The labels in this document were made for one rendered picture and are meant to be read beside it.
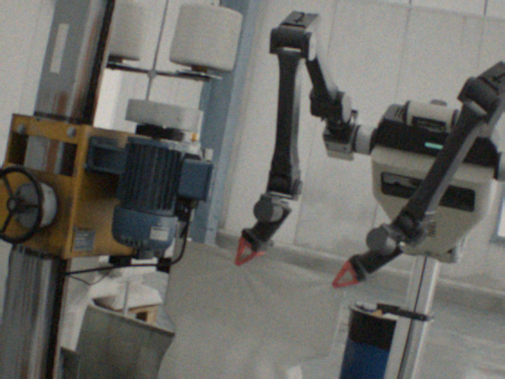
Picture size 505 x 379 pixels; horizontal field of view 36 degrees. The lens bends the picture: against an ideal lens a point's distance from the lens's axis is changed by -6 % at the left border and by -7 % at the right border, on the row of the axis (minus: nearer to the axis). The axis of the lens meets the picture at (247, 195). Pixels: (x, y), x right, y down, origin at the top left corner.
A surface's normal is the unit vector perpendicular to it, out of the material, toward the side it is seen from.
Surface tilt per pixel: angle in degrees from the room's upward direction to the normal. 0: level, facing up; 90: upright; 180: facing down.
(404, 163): 40
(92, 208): 90
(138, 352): 90
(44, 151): 90
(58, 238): 90
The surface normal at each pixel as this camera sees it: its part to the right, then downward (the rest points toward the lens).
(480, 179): -0.12, -0.77
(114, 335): -0.40, -0.03
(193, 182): 0.00, 0.05
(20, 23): 0.90, 0.18
